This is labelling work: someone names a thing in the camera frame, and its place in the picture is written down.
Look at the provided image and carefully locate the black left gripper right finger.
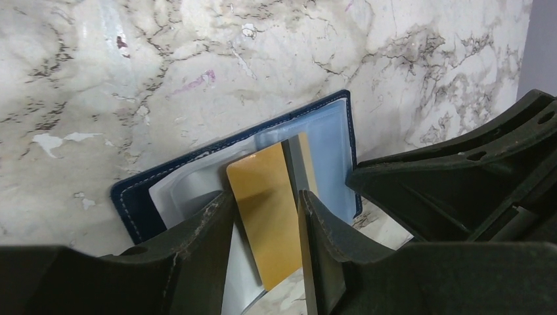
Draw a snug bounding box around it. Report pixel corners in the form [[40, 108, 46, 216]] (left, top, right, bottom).
[[298, 190, 556, 314]]

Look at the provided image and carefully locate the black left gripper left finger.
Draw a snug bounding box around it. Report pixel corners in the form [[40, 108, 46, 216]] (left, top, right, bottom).
[[1, 192, 236, 314]]

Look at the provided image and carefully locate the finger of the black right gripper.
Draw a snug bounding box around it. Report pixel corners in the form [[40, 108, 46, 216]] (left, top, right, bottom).
[[347, 128, 556, 242], [357, 89, 556, 168]]

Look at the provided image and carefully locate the blue leather card holder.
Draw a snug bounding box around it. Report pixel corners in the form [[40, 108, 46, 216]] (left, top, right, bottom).
[[110, 90, 362, 314]]

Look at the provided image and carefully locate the gold credit card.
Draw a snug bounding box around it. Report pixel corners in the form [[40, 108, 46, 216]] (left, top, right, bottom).
[[226, 133, 317, 291]]

